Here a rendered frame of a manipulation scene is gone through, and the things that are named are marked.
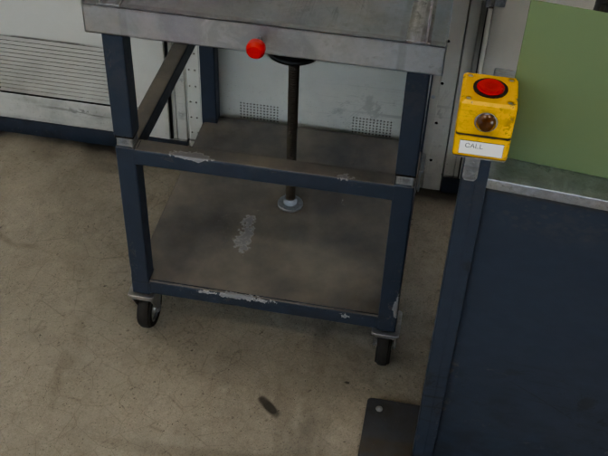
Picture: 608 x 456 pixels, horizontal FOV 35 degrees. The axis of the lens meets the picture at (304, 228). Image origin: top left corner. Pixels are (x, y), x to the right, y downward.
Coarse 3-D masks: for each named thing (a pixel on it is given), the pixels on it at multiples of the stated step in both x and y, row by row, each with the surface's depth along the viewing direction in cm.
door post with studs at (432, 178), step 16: (464, 0) 226; (464, 16) 229; (448, 48) 235; (448, 64) 238; (448, 80) 241; (448, 96) 244; (448, 112) 247; (448, 128) 251; (432, 144) 255; (432, 160) 258; (432, 176) 261
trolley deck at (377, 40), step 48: (96, 0) 166; (144, 0) 167; (192, 0) 167; (240, 0) 168; (288, 0) 168; (336, 0) 169; (384, 0) 169; (240, 48) 166; (288, 48) 164; (336, 48) 162; (384, 48) 160; (432, 48) 159
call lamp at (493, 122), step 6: (480, 114) 138; (486, 114) 138; (492, 114) 138; (474, 120) 139; (480, 120) 138; (486, 120) 137; (492, 120) 138; (498, 120) 138; (480, 126) 138; (486, 126) 138; (492, 126) 138
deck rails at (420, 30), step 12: (108, 0) 165; (120, 0) 166; (420, 0) 169; (432, 0) 156; (420, 12) 166; (432, 12) 166; (420, 24) 162; (432, 24) 163; (408, 36) 160; (420, 36) 160
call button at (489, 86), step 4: (484, 80) 140; (488, 80) 140; (492, 80) 140; (496, 80) 140; (480, 84) 139; (484, 84) 139; (488, 84) 140; (492, 84) 140; (496, 84) 140; (500, 84) 140; (480, 88) 139; (484, 88) 139; (488, 88) 139; (492, 88) 139; (496, 88) 139; (500, 88) 139; (504, 88) 139; (484, 92) 138; (488, 92) 138; (492, 92) 138; (496, 92) 138; (500, 92) 139
